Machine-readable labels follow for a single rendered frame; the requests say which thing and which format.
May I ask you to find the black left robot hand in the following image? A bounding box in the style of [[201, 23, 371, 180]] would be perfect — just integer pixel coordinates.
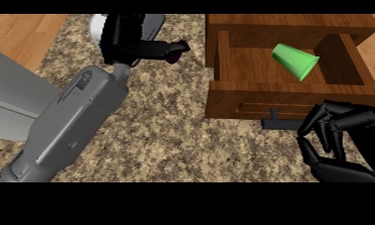
[[98, 14, 192, 67]]

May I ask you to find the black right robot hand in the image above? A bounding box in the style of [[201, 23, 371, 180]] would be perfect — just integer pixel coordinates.
[[296, 99, 375, 183]]

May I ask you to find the brown wooden drawer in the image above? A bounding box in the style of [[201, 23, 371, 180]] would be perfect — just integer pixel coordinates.
[[213, 30, 375, 86], [204, 80, 375, 121]]

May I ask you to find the brown wooden drawer front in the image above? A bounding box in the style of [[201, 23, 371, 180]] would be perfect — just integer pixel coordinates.
[[204, 80, 375, 121]]

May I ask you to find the green cup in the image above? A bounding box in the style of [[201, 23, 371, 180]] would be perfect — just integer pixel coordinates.
[[272, 43, 321, 82]]

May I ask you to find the white rounded object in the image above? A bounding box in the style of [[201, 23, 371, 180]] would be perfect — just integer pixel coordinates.
[[89, 14, 110, 41]]

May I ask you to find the grey flat object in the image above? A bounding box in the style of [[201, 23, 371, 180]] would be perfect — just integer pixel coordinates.
[[139, 14, 167, 43]]

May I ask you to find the dark purple object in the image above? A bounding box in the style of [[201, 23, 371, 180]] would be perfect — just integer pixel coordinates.
[[164, 52, 184, 65]]

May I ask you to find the grey appliance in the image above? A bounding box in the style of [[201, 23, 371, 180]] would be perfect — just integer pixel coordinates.
[[0, 52, 67, 143]]

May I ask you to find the brown wooden cabinet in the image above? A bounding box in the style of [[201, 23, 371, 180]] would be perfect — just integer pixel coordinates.
[[204, 14, 375, 68]]

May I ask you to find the dark grey drawer handle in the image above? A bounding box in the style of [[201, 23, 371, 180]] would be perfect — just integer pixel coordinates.
[[262, 107, 308, 131]]

